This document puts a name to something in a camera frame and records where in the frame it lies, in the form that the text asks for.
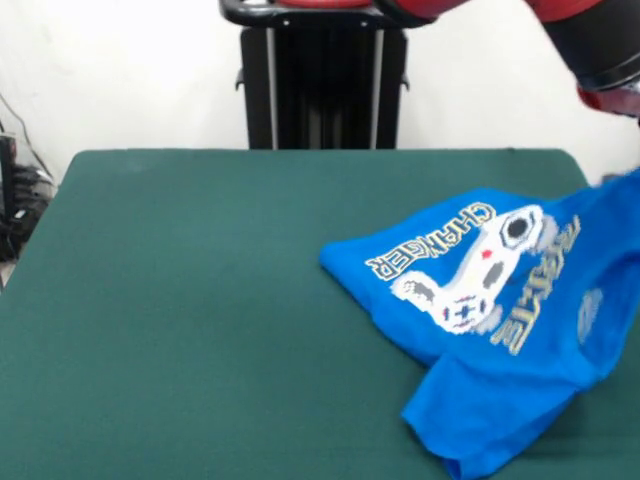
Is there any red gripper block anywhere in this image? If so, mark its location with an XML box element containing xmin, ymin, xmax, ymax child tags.
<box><xmin>575</xmin><ymin>82</ymin><xmax>640</xmax><ymax>119</ymax></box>

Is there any blue printed t-shirt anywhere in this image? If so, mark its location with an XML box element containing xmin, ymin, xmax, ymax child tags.
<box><xmin>318</xmin><ymin>167</ymin><xmax>640</xmax><ymax>480</ymax></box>

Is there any dark green table cloth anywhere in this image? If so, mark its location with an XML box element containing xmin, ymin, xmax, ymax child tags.
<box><xmin>0</xmin><ymin>148</ymin><xmax>640</xmax><ymax>480</ymax></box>

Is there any black electronics box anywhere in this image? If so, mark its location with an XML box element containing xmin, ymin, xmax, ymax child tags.
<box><xmin>0</xmin><ymin>133</ymin><xmax>17</xmax><ymax>226</ymax></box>

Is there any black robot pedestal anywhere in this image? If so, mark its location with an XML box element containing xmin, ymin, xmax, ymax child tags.
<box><xmin>218</xmin><ymin>0</ymin><xmax>431</xmax><ymax>151</ymax></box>

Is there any black cable bundle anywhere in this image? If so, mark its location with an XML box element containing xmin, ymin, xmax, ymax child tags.
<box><xmin>0</xmin><ymin>164</ymin><xmax>57</xmax><ymax>262</ymax></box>

